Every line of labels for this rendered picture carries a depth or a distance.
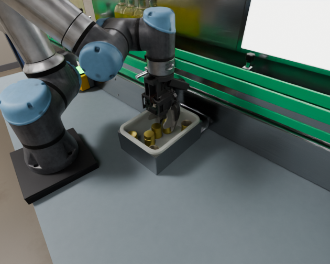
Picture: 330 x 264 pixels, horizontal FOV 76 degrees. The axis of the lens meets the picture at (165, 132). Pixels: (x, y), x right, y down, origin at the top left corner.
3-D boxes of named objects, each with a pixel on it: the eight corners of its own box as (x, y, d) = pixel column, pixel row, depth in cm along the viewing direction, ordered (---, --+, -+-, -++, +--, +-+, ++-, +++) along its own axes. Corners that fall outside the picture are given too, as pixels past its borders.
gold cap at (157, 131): (157, 140, 72) (156, 130, 69) (149, 135, 74) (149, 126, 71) (164, 135, 74) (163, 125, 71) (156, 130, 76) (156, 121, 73)
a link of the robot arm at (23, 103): (8, 144, 56) (-22, 102, 47) (35, 113, 66) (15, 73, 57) (52, 147, 55) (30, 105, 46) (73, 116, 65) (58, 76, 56)
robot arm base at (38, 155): (29, 182, 59) (12, 158, 52) (25, 147, 69) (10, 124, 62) (84, 161, 65) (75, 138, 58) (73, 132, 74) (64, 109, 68)
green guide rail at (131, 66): (150, 84, 78) (148, 63, 73) (147, 85, 77) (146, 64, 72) (-5, 12, 168) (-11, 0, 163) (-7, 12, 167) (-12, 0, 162)
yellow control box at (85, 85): (95, 86, 104) (91, 72, 99) (81, 92, 100) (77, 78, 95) (87, 81, 108) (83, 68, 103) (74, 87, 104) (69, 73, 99)
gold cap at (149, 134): (150, 148, 69) (149, 139, 66) (142, 143, 71) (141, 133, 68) (157, 142, 71) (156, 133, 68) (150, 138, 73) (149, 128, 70)
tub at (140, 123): (200, 136, 75) (203, 117, 69) (156, 175, 63) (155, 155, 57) (164, 117, 84) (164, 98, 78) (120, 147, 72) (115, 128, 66)
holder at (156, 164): (208, 130, 79) (211, 113, 73) (156, 175, 64) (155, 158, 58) (173, 112, 87) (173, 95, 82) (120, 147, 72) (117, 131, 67)
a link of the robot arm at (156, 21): (142, 5, 52) (177, 5, 52) (145, 50, 59) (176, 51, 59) (136, 13, 46) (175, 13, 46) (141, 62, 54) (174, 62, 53)
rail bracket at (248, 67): (253, 87, 76) (264, 50, 67) (244, 95, 73) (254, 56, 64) (243, 84, 78) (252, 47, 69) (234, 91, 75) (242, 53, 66)
